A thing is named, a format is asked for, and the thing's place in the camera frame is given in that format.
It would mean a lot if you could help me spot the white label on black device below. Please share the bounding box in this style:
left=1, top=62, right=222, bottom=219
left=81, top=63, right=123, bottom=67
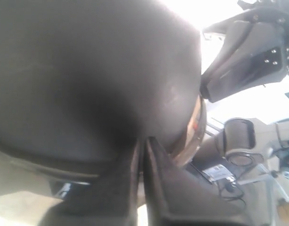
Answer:
left=202, top=164, right=233, bottom=182

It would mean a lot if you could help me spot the grey robot base joint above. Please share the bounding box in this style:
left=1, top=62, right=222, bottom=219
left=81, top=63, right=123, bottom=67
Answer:
left=192, top=118, right=281, bottom=172

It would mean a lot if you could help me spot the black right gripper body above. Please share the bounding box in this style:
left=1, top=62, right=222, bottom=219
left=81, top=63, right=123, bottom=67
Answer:
left=203, top=0, right=289, bottom=65

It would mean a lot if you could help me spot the black helmet with visor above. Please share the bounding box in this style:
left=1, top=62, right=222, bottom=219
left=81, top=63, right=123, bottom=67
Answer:
left=0, top=0, right=208, bottom=203

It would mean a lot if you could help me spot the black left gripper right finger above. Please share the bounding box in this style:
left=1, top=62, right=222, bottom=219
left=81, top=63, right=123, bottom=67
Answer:
left=144, top=137, right=243, bottom=226

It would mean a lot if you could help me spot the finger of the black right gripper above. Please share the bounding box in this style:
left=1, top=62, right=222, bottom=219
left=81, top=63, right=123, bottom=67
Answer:
left=200, top=21, right=287, bottom=103

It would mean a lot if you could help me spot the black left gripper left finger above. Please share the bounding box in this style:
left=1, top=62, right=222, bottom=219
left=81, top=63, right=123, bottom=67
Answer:
left=39, top=141, right=141, bottom=226

